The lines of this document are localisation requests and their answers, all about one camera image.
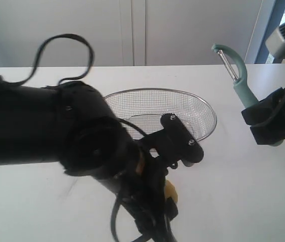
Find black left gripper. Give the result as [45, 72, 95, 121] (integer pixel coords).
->
[100, 133, 179, 241]

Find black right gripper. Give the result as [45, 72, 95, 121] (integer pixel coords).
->
[241, 88, 285, 145]

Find yellow lemon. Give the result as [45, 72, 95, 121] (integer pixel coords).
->
[164, 180, 178, 204]

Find teal handled peeler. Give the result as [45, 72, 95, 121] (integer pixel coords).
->
[211, 44, 259, 108]

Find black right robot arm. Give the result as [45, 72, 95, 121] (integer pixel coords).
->
[241, 87, 285, 145]

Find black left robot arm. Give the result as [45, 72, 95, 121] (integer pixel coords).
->
[0, 76, 178, 241]

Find white cabinet doors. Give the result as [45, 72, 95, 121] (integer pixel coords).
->
[0, 1, 263, 67]

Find oval wire mesh basket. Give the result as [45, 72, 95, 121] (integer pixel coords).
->
[105, 88, 217, 141]

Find window with dark frame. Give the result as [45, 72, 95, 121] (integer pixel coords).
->
[255, 1, 285, 64]

